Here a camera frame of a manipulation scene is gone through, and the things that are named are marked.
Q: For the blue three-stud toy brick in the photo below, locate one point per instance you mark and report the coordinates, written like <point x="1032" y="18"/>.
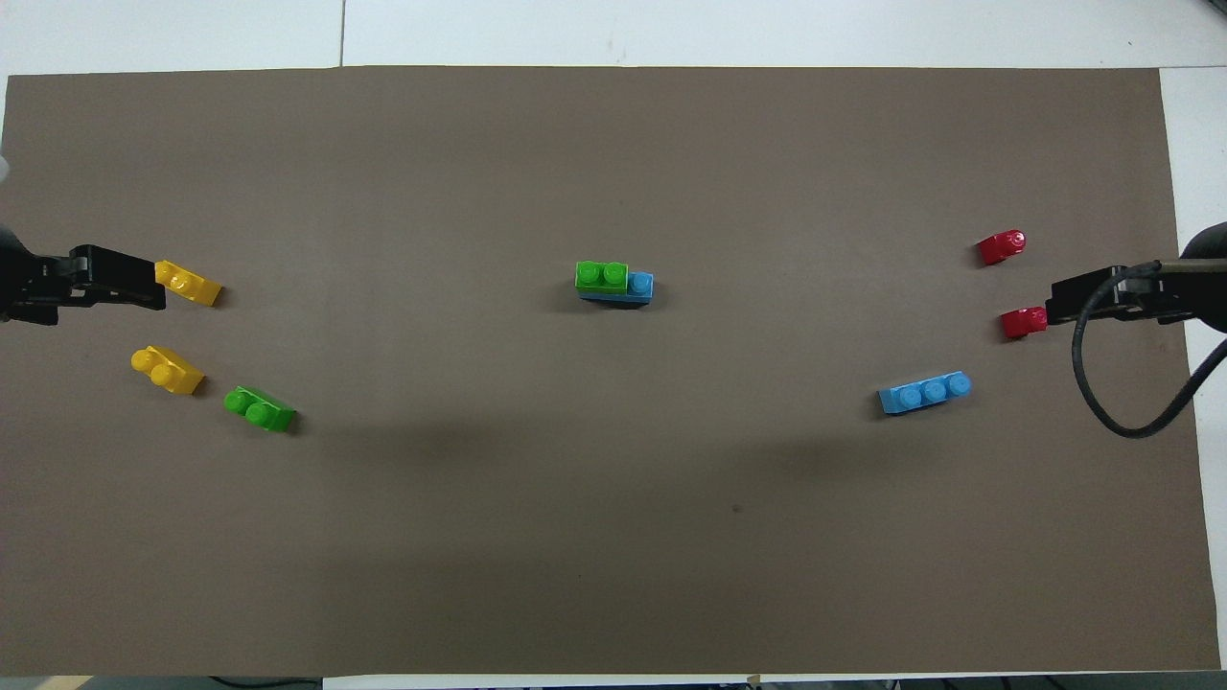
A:
<point x="925" y="394"/>
<point x="640" y="285"/>

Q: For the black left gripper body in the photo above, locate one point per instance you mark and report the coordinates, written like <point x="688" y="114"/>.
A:
<point x="29" y="287"/>

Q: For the brown table mat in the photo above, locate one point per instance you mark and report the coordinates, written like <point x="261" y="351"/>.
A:
<point x="594" y="479"/>

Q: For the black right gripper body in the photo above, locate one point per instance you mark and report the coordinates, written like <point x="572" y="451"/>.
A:
<point x="1189" y="292"/>

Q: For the green two-stud toy brick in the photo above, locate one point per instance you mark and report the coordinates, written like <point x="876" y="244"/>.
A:
<point x="259" y="410"/>
<point x="602" y="276"/>

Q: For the small red toy brick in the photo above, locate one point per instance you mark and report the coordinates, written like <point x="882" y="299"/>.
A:
<point x="1002" y="247"/>
<point x="1024" y="323"/>

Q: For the yellow two-stud toy brick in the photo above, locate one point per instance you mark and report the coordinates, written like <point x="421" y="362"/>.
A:
<point x="190" y="285"/>
<point x="168" y="370"/>

